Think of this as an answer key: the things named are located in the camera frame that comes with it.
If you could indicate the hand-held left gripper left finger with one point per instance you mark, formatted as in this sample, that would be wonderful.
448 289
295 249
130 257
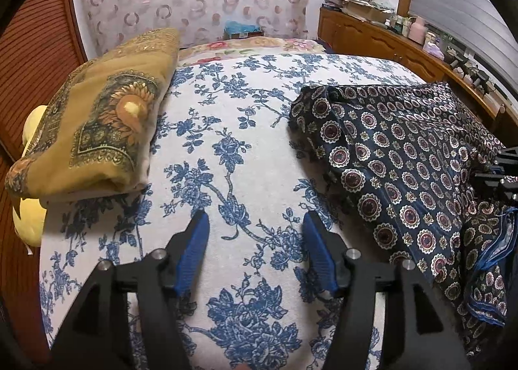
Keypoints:
193 252

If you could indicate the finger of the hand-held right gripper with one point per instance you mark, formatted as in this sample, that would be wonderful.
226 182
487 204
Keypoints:
508 158
502 190

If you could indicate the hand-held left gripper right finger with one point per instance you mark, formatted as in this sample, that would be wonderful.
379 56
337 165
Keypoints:
319 252

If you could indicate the navy medallion print garment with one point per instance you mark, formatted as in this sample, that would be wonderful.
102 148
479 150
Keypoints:
404 175

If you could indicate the row of dark small objects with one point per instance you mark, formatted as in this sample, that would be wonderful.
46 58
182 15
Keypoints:
469 70

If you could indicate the white blue floral bedsheet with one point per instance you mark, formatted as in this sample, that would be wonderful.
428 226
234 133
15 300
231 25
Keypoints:
243 131

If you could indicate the white window blind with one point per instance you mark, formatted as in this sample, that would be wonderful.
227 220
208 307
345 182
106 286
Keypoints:
465 10

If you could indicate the pink thermos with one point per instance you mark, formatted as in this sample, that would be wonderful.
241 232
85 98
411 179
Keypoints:
417 30

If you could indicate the pale yellow pillow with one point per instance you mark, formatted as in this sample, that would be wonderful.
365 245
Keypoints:
30 216

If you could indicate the mustard patterned folded cloth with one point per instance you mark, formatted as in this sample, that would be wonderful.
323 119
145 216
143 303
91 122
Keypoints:
101 111

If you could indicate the wooden cabinet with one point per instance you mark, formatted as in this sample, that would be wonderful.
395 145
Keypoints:
364 38

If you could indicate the pile of papers and boxes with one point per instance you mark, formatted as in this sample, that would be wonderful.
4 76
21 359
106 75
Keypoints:
360 6

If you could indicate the beige rose print blanket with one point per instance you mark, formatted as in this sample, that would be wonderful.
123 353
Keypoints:
251 46

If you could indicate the teal box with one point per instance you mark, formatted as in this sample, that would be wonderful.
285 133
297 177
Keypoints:
243 30

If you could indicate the wooden louvered door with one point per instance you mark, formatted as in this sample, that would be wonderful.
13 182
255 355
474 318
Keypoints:
40 50

